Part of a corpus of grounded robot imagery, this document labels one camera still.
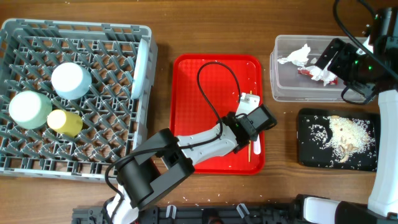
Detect white tissue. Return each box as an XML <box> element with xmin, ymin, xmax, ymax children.
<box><xmin>302</xmin><ymin>58</ymin><xmax>338</xmax><ymax>86</ymax></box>
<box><xmin>277</xmin><ymin>44</ymin><xmax>311</xmax><ymax>67</ymax></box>

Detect wooden chopstick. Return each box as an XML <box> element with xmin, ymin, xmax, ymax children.
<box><xmin>248</xmin><ymin>90</ymin><xmax>252</xmax><ymax>163</ymax></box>

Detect red snack wrapper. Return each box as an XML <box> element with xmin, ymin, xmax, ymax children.
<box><xmin>298</xmin><ymin>68</ymin><xmax>338</xmax><ymax>85</ymax></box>

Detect food scraps and rice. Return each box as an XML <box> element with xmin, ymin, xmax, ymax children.
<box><xmin>309</xmin><ymin>115</ymin><xmax>376</xmax><ymax>163</ymax></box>

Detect large light blue plate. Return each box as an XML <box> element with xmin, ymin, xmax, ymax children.
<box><xmin>131</xmin><ymin>39</ymin><xmax>149</xmax><ymax>99</ymax></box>

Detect yellow cup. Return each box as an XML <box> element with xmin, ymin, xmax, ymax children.
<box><xmin>47</xmin><ymin>110</ymin><xmax>83</xmax><ymax>137</ymax></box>

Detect small light blue bowl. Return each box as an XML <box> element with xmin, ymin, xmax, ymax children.
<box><xmin>51</xmin><ymin>62</ymin><xmax>92</xmax><ymax>100</ymax></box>

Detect green saucer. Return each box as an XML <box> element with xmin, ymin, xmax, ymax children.
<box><xmin>9</xmin><ymin>91</ymin><xmax>53</xmax><ymax>129</ymax></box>

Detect white plastic fork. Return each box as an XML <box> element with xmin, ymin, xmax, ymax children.
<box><xmin>252</xmin><ymin>136</ymin><xmax>261</xmax><ymax>155</ymax></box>

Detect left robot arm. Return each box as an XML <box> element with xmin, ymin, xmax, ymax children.
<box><xmin>103</xmin><ymin>104</ymin><xmax>277</xmax><ymax>223</ymax></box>

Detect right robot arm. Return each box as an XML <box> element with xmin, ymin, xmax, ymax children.
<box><xmin>297</xmin><ymin>4</ymin><xmax>397</xmax><ymax>223</ymax></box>

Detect grey dishwasher rack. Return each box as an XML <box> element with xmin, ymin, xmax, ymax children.
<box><xmin>1</xmin><ymin>19</ymin><xmax>158</xmax><ymax>182</ymax></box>

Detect clear plastic bin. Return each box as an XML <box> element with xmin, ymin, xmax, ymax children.
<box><xmin>270</xmin><ymin>35</ymin><xmax>364</xmax><ymax>103</ymax></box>

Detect red plastic tray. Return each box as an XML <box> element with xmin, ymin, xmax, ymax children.
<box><xmin>168</xmin><ymin>54</ymin><xmax>266</xmax><ymax>175</ymax></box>

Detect black plastic tray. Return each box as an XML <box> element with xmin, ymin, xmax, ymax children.
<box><xmin>297</xmin><ymin>108</ymin><xmax>381</xmax><ymax>172</ymax></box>

